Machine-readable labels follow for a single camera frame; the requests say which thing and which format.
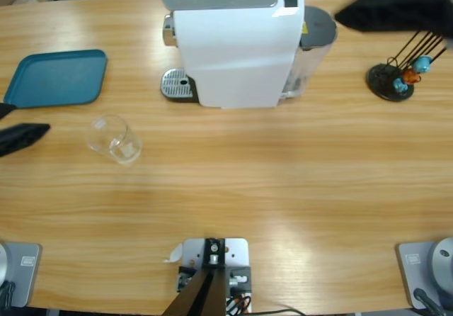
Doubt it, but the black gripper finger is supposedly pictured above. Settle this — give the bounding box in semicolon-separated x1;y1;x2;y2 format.
334;0;453;40
0;103;17;120
0;123;51;158

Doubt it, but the clear drinking glass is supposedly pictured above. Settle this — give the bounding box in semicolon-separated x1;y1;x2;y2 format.
84;113;143;167

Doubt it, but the light blue coffee capsule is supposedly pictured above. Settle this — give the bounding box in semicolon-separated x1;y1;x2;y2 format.
412;55;432;74

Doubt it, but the orange coffee capsule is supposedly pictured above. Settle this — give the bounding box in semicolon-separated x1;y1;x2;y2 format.
402;67;422;85

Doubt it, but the white capsule coffee machine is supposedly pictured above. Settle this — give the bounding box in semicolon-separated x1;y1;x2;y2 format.
161;0;305;111

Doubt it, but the teal plastic tray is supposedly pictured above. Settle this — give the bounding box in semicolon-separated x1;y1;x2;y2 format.
2;49;108;110

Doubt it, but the black capsule holder with rods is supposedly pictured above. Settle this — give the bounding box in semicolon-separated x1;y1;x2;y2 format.
366;28;449;103

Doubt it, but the clear water tank dark lid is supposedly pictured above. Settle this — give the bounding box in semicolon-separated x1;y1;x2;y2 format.
282;6;338;101

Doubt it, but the metal drip tray grate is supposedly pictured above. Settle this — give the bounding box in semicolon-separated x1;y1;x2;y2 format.
161;67;199;103

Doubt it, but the white paper tag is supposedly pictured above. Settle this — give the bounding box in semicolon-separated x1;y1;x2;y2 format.
163;244;184;264

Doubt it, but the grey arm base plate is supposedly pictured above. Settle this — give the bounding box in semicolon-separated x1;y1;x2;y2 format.
395;241;453;310
0;242;42;309

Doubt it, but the black cable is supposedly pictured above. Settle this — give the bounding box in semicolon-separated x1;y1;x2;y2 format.
413;287;445;316
0;281;17;310
249;307;312;316

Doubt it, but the dark camera post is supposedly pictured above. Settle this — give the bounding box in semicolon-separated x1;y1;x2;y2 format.
162;237;227;316

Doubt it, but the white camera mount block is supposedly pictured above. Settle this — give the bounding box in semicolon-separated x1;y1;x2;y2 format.
176;237;253;313

